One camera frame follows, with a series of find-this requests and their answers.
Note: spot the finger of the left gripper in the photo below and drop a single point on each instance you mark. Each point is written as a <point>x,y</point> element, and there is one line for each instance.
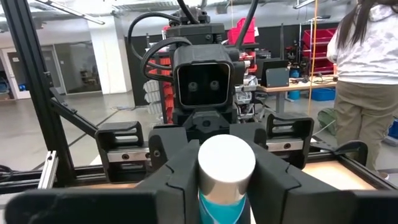
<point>252,135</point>
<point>168,143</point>

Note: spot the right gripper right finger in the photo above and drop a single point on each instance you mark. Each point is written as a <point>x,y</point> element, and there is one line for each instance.
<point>270,186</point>

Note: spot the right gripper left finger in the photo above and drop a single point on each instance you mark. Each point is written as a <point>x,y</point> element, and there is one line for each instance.
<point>180,193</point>

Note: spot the small teal tube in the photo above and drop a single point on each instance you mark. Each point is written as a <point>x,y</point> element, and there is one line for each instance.
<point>227,165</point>

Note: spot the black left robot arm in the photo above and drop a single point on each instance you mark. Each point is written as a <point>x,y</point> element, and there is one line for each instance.
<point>196,32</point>

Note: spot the orange parts bin shelf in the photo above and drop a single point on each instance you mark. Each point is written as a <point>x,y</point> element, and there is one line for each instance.
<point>168,93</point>

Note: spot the blue bucket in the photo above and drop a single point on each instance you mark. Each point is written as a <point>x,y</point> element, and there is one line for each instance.
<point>293,93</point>

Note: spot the black grey equipment box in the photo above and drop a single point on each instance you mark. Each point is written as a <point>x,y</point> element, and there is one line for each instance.
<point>275,76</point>

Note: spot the wooden workbench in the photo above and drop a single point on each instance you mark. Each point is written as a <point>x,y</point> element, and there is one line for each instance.
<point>295,85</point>

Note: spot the green bag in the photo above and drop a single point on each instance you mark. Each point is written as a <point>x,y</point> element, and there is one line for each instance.
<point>326,119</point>

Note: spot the silver aluminium bar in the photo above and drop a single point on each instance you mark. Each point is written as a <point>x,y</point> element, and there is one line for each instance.
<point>48,169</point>

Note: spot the blue plastic bin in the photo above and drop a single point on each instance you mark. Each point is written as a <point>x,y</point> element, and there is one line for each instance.
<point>323,94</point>

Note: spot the red storage bins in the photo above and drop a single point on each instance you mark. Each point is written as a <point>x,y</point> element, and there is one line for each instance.
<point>244,31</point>

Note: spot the red bin rack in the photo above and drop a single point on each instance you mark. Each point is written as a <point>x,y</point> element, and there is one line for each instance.
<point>317,46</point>

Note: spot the person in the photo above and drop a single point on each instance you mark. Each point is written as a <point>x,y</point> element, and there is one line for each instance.
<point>367,62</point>

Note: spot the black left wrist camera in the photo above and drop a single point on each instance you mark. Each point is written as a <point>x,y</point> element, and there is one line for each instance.
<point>203,84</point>

